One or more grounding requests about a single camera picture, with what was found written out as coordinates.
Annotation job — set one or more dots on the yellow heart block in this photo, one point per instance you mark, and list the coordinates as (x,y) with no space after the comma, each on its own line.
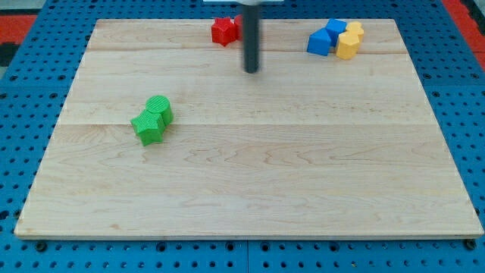
(356,28)

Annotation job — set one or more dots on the light wooden board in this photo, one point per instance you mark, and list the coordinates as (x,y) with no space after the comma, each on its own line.
(309,148)

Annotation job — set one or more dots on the green cylinder block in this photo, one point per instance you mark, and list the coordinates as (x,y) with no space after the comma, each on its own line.
(160,105)

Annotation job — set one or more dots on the green star block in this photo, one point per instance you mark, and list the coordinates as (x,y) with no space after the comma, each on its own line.
(149,127)

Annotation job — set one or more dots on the red star block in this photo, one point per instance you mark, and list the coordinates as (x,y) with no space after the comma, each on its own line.
(223,31)

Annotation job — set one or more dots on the red block behind rod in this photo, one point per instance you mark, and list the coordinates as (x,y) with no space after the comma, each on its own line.
(238,22)

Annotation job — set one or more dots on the blue pentagon block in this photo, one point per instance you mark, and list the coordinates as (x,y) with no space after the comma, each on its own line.
(319,42)

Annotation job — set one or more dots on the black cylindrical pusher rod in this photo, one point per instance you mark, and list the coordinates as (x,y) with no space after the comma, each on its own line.
(251,39)

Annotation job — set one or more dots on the yellow hexagon block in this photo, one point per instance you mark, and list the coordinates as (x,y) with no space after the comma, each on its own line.
(347,45)

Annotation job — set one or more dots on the blue cube block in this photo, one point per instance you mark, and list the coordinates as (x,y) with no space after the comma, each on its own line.
(334,28)

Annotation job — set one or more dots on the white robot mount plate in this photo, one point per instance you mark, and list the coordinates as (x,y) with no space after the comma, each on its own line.
(243,2)

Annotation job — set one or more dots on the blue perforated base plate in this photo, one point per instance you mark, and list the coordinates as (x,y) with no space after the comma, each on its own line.
(37,80)

